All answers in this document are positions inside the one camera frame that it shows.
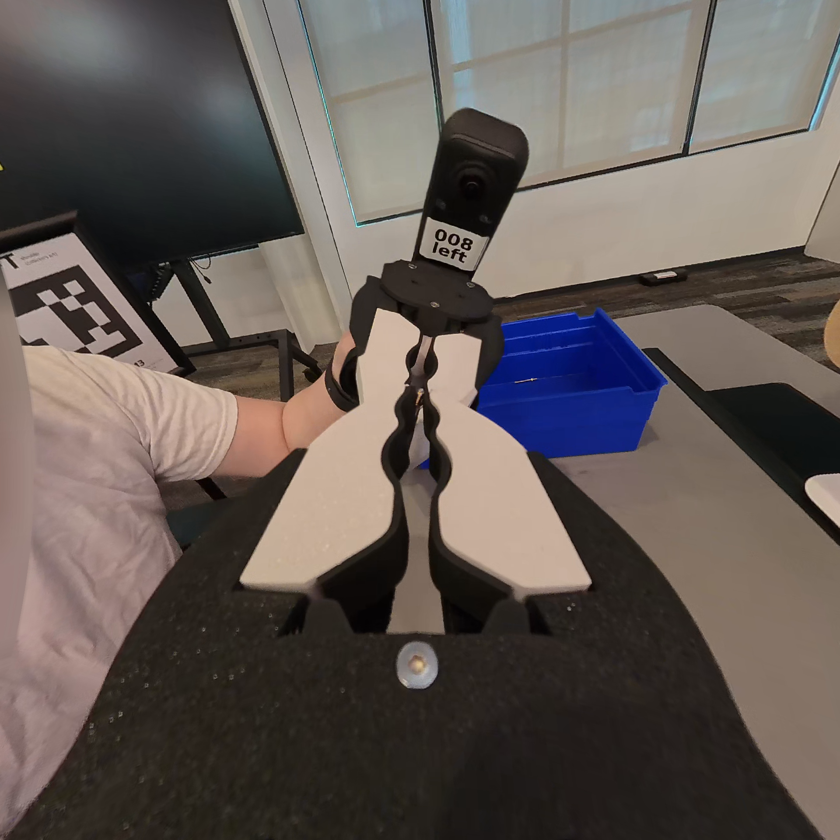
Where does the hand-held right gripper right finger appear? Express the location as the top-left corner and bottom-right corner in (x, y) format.
(420, 390), (595, 634)

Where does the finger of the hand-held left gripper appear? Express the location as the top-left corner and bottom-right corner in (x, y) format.
(356, 308), (422, 413)
(423, 333), (487, 409)

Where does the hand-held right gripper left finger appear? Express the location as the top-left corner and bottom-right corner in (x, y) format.
(238, 388), (410, 634)

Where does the blue plastic bin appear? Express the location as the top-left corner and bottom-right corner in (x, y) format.
(420, 308), (668, 470)

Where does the large paned window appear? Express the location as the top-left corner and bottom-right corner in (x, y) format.
(295, 0), (840, 227)

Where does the black monitor stand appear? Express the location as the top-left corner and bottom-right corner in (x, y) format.
(128, 252), (322, 401)

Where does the black desk divider strip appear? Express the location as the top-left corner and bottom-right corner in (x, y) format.
(642, 346), (840, 547)

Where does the person in white t-shirt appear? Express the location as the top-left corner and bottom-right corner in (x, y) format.
(0, 345), (239, 821)

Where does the black desk mat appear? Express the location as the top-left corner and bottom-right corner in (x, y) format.
(705, 382), (840, 506)

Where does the black-white marker sign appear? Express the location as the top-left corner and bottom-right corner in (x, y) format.
(0, 210), (196, 378)

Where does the white flat panel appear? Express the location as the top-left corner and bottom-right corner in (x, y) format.
(806, 472), (840, 527)

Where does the large black monitor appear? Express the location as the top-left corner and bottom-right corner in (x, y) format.
(0, 0), (306, 266)

